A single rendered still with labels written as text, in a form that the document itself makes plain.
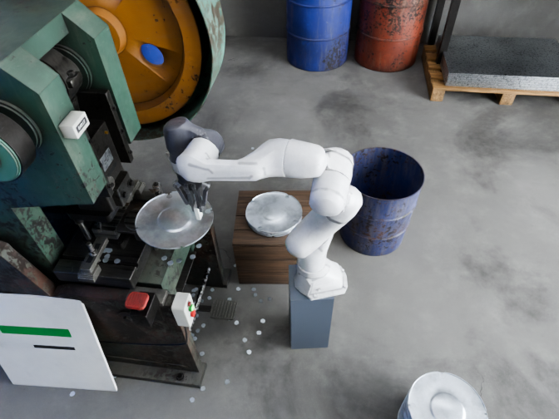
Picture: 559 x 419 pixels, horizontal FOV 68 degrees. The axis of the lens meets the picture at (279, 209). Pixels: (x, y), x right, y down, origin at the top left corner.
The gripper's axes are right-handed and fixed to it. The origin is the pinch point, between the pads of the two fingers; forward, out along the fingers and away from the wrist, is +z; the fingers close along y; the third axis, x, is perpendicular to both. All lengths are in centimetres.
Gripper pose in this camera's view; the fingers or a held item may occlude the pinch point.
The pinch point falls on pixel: (198, 210)
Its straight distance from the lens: 153.7
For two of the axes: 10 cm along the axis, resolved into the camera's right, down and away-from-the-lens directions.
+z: 0.4, 6.9, 7.2
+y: 9.9, 0.9, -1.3
